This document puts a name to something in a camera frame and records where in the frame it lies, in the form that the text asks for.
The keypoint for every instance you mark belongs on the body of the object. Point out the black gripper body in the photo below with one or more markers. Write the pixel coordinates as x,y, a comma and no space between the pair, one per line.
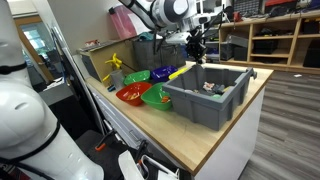
196,46

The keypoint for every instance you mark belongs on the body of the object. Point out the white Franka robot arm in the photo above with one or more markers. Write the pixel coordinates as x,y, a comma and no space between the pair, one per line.
26,116

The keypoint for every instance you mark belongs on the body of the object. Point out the white pink toy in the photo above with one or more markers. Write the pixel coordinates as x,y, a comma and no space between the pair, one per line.
208,86

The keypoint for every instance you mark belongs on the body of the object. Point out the dark gray toy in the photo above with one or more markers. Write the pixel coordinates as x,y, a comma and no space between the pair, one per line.
219,88

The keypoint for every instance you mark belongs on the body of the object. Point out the blue plastic bowl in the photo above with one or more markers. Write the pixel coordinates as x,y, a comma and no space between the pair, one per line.
163,73

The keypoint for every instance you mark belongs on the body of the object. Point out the yellow toy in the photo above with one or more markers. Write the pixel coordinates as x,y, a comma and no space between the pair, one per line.
228,89

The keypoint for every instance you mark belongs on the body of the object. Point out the orange toy in green bowl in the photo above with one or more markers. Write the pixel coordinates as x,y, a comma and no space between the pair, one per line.
165,99

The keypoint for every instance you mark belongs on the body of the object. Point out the large green plastic bowl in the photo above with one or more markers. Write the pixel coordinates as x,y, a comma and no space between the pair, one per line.
153,100

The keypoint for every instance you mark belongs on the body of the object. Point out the small green plastic bowl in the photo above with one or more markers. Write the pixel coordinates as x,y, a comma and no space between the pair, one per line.
136,77

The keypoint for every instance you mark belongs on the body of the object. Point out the orange toy in red bowl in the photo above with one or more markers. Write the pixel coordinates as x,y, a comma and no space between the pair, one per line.
133,96

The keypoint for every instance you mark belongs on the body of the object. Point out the red plastic bowl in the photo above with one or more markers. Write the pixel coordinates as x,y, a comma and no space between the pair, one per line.
126,91

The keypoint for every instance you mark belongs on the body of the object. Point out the wooden box with black panel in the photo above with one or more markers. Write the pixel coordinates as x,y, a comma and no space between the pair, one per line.
106,60

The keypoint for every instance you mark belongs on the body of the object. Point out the red white printed box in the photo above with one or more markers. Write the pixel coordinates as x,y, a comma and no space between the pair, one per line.
91,42

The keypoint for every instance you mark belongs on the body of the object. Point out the gray plastic bin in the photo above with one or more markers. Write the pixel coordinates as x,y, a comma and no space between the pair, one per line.
206,106

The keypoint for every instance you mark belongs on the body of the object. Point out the dark gray fabric bin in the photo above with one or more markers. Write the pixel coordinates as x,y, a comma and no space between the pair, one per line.
150,55

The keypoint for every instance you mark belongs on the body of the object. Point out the teal cloth item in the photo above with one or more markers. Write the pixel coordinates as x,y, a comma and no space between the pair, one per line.
145,35

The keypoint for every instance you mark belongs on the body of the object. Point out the wooden shelf unit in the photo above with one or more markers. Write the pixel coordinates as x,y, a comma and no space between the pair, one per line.
276,43

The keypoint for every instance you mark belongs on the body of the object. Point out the pink translucent plastic container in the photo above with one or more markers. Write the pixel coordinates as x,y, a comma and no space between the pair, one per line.
123,21

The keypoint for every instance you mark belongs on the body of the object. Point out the large yellow clamp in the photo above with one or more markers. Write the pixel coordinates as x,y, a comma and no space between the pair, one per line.
115,61

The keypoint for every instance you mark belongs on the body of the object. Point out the white drawer cabinet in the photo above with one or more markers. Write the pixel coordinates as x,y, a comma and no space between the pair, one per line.
230,146

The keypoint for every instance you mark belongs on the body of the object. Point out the small yellow clamp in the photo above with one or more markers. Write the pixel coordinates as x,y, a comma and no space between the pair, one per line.
106,78

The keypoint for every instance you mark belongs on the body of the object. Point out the black upright panel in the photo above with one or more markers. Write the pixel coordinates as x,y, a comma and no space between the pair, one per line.
83,90

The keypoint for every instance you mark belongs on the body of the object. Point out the white bracket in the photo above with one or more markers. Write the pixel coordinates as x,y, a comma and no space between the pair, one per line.
133,166

